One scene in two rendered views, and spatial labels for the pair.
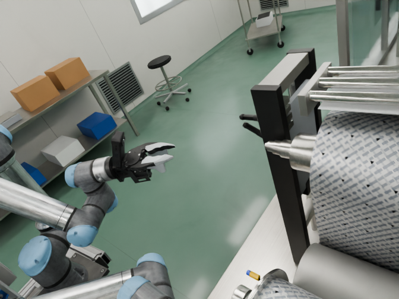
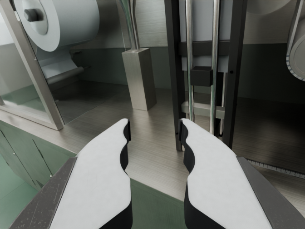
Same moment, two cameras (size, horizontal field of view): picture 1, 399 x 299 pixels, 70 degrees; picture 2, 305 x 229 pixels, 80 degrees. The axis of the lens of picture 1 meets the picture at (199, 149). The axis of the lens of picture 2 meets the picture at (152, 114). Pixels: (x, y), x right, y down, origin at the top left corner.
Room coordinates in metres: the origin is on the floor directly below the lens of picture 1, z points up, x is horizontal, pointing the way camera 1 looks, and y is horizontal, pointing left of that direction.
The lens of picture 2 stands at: (0.73, 0.19, 1.30)
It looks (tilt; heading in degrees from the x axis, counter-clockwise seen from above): 29 degrees down; 254
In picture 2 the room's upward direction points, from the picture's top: 8 degrees counter-clockwise
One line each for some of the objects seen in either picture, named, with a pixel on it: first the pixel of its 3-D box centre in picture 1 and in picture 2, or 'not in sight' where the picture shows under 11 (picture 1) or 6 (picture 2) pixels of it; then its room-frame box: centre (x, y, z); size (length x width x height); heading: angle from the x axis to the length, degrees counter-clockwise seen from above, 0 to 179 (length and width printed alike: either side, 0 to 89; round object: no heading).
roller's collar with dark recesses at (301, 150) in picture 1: (314, 153); not in sight; (0.35, -0.17, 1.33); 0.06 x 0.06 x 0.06; 38
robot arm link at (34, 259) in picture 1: (43, 258); not in sight; (0.76, 0.65, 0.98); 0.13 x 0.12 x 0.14; 161
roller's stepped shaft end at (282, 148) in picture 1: (281, 148); not in sight; (0.40, -0.14, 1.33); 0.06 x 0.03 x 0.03; 38
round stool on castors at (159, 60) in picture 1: (168, 80); not in sight; (3.93, 0.03, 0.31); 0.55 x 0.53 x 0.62; 128
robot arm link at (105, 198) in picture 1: (100, 199); not in sight; (0.78, 0.37, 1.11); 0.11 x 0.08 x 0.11; 161
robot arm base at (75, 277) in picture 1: (62, 277); not in sight; (0.76, 0.66, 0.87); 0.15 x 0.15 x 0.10
